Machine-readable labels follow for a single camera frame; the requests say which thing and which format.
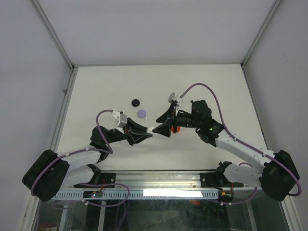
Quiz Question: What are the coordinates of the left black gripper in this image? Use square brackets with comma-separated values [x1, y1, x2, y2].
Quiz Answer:
[104, 118, 153, 146]

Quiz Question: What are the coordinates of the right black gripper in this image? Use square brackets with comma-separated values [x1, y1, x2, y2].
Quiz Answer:
[153, 104, 202, 137]

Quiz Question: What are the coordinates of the orange earbud charging case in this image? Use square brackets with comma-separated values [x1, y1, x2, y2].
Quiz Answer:
[171, 127, 180, 133]

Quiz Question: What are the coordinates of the white earbud charging case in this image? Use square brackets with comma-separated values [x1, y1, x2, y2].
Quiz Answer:
[146, 127, 155, 133]

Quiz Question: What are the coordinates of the black earbud charging case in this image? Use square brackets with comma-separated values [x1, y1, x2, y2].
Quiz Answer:
[131, 99, 141, 107]

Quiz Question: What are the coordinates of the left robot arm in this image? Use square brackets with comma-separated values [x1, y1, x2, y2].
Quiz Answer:
[22, 118, 153, 202]

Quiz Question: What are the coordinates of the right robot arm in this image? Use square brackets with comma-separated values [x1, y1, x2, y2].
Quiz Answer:
[152, 100, 302, 202]

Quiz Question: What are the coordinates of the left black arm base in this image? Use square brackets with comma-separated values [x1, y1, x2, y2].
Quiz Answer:
[73, 172, 116, 188]

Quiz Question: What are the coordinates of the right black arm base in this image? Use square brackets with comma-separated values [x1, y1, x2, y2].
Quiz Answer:
[199, 172, 244, 190]

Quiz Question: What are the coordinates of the purple earbud charging case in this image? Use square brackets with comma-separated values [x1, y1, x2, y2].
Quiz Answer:
[137, 110, 146, 118]

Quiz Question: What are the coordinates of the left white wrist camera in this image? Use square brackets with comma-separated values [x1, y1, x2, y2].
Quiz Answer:
[112, 110, 128, 134]

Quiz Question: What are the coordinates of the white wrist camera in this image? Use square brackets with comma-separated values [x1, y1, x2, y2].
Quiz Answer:
[168, 92, 184, 105]
[112, 110, 128, 134]

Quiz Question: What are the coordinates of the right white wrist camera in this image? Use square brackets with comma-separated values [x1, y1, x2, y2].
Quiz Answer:
[168, 92, 184, 105]

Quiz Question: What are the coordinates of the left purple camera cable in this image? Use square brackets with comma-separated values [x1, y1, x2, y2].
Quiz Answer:
[31, 109, 114, 197]

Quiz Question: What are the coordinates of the purple camera cable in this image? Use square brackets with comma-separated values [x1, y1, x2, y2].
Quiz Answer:
[31, 109, 114, 197]
[179, 83, 303, 196]

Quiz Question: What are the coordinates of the aluminium mounting rail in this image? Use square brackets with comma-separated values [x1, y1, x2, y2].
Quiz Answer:
[54, 169, 263, 193]

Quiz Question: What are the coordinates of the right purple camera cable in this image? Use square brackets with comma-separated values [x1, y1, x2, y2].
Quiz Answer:
[179, 83, 303, 196]

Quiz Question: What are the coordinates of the white slotted cable duct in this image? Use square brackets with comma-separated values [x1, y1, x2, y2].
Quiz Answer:
[53, 189, 218, 200]

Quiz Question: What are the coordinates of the purple cable under rail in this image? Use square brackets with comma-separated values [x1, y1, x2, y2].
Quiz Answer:
[51, 181, 130, 231]

